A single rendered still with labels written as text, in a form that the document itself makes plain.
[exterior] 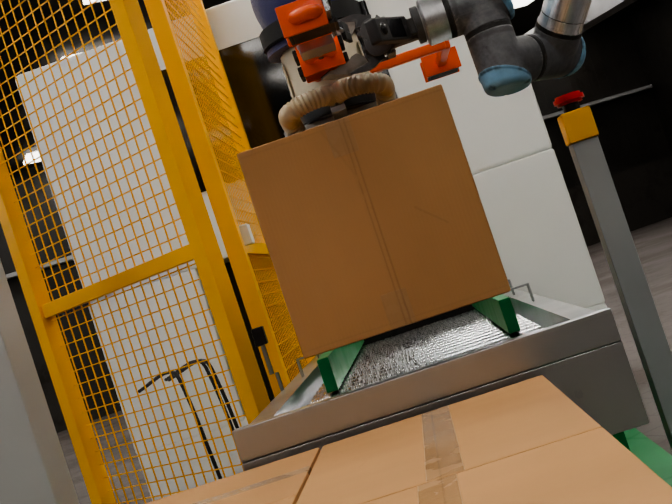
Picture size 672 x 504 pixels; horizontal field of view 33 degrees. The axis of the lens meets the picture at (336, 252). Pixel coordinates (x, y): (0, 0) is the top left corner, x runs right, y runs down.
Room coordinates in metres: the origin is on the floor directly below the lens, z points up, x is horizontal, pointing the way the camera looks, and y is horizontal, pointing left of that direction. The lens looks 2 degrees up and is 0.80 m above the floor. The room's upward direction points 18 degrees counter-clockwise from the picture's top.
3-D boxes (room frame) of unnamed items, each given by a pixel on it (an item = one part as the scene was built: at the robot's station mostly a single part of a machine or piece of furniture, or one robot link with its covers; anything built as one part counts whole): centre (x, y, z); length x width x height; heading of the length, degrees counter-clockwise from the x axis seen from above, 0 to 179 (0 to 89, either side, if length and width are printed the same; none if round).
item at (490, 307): (3.52, -0.43, 0.60); 1.60 x 0.11 x 0.09; 177
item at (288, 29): (1.80, -0.07, 1.21); 0.08 x 0.07 x 0.05; 177
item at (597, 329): (2.01, -0.07, 0.58); 0.70 x 0.03 x 0.06; 87
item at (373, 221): (2.38, -0.10, 0.89); 0.60 x 0.40 x 0.40; 176
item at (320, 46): (1.94, -0.08, 1.21); 0.07 x 0.07 x 0.04; 87
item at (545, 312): (3.16, -0.47, 0.50); 2.31 x 0.05 x 0.19; 177
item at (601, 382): (2.01, -0.07, 0.47); 0.70 x 0.03 x 0.15; 87
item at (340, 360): (3.55, 0.10, 0.60); 1.60 x 0.11 x 0.09; 177
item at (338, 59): (2.15, -0.09, 1.21); 0.10 x 0.08 x 0.06; 87
